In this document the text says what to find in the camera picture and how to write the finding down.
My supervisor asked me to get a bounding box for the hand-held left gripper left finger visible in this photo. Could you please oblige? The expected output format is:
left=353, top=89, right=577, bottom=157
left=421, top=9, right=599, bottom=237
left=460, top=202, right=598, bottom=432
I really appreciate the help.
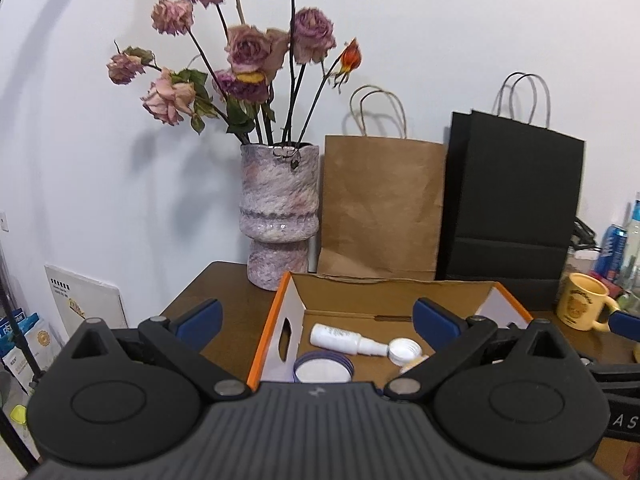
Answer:
left=67, top=299, right=251, bottom=403

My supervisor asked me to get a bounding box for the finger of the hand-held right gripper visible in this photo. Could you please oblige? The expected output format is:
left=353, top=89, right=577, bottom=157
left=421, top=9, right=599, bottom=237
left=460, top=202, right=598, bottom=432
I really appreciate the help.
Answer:
left=580, top=357, right=640, bottom=397
left=609, top=310, right=640, bottom=335

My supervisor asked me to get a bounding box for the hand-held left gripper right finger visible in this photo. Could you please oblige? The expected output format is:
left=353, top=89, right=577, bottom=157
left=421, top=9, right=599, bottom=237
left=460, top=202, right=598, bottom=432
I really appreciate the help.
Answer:
left=382, top=297, right=576, bottom=403

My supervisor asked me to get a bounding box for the white ribbed bottle cap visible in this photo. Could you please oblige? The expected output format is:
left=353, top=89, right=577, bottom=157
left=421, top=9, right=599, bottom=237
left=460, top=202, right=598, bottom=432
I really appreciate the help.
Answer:
left=387, top=338, right=422, bottom=366

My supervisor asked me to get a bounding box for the orange-edged cardboard box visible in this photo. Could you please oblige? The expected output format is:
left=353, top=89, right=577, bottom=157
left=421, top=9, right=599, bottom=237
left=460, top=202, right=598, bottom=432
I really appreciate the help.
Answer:
left=247, top=271, right=535, bottom=391

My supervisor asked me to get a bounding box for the white plastic bottle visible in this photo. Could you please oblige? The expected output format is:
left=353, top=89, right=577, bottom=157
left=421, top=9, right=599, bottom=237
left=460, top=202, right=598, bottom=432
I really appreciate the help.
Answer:
left=309, top=323, right=390, bottom=358

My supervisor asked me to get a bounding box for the round blue-rimmed white jar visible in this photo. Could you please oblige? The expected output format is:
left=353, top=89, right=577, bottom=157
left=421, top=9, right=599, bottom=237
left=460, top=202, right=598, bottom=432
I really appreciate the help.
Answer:
left=292, top=351, right=356, bottom=385

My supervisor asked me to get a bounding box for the dark red packet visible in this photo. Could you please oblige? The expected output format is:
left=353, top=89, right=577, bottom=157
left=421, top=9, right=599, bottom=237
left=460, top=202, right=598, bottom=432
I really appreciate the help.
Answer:
left=607, top=282, right=640, bottom=311

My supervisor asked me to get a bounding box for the yellow bear mug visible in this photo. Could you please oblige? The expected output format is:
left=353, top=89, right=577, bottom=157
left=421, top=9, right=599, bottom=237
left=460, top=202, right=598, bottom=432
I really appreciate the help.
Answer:
left=556, top=273, right=621, bottom=333

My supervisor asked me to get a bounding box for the blue drink can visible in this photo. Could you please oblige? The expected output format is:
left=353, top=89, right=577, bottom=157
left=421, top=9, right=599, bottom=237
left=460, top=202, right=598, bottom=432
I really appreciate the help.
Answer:
left=592, top=225, right=628, bottom=283

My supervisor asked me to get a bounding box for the clear plastic container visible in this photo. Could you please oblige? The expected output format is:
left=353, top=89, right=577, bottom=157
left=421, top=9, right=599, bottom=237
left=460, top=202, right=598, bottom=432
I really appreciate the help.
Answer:
left=565, top=247, right=601, bottom=281

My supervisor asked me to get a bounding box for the clear plastic bottle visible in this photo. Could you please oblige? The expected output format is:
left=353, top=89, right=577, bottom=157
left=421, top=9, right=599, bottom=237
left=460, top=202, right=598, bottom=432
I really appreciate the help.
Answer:
left=620, top=191, right=640, bottom=306

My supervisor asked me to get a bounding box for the black plastic object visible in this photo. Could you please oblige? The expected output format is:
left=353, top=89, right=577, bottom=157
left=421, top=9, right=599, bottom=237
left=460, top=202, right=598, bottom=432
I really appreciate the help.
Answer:
left=570, top=217, right=598, bottom=251

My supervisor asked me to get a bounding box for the brown paper bag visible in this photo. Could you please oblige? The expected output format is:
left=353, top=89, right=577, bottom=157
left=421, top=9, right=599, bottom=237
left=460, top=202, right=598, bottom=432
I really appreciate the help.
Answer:
left=317, top=85, right=447, bottom=281

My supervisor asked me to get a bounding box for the black paper bag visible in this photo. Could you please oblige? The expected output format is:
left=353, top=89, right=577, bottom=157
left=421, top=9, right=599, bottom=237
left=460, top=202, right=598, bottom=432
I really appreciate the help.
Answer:
left=435, top=72, right=586, bottom=311

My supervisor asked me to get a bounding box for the pink marbled ceramic vase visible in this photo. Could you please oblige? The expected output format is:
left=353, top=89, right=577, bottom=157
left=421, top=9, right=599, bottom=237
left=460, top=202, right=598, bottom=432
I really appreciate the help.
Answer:
left=239, top=142, right=321, bottom=292

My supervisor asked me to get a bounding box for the white pouch with yellow circle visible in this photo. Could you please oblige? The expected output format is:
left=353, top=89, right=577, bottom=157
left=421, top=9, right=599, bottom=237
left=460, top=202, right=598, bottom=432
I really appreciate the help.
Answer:
left=0, top=325, right=57, bottom=391

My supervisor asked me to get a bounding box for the black tripod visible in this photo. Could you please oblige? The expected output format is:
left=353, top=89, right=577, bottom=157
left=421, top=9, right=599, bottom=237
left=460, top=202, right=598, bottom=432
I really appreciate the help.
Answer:
left=0, top=260, right=46, bottom=476

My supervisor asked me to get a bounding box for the blue and white box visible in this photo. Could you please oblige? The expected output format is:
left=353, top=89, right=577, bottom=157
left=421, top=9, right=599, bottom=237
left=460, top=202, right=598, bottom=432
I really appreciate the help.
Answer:
left=0, top=312, right=41, bottom=356

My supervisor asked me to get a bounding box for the bunch of dried roses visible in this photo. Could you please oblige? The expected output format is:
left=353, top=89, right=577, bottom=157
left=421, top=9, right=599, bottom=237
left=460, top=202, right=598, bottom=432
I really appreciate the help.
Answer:
left=106, top=0, right=362, bottom=146

